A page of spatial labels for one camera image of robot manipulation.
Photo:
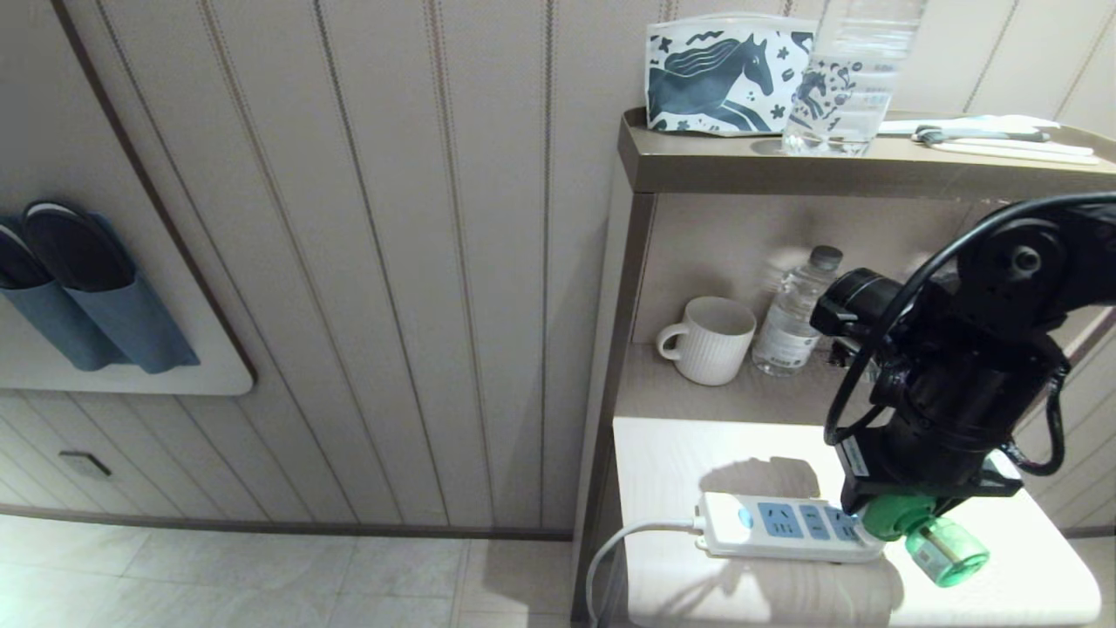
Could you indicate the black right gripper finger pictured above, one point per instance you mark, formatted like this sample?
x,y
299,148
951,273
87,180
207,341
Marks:
x,y
854,504
955,499

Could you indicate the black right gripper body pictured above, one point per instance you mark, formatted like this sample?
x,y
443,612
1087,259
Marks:
x,y
924,462

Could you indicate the green white plug-in device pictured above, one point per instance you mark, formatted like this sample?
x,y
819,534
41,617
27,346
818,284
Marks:
x,y
946,549

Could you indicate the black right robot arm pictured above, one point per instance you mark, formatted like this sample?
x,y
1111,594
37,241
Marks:
x,y
976,349

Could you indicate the white blue power strip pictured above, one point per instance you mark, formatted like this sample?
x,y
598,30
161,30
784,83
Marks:
x,y
785,523

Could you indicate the small bottle plain white label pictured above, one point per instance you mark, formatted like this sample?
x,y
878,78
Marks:
x,y
789,323

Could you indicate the white ribbed ceramic mug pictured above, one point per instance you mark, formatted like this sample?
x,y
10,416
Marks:
x,y
713,349

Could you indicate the long white wrapped stick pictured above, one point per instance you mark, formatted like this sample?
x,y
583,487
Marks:
x,y
1016,153

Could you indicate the beige brown shelf unit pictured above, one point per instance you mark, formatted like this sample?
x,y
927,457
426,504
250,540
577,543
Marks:
x,y
785,170

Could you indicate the white wrapped toiletry packet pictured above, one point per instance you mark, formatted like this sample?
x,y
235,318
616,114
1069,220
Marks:
x,y
990,123

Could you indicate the large clear water bottle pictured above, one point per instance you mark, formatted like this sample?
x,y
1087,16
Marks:
x,y
854,87

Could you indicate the horse print white pouch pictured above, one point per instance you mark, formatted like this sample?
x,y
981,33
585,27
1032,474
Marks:
x,y
702,83

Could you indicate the blue slippers in holder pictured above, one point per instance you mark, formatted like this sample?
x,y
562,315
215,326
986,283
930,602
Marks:
x,y
129,330

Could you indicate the dark grey slipper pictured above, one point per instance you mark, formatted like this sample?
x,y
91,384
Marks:
x,y
77,247
16,260

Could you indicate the grey wall socket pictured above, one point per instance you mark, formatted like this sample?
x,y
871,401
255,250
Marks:
x,y
85,465

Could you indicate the white rounded wall board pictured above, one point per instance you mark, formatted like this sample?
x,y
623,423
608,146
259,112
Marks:
x,y
35,131

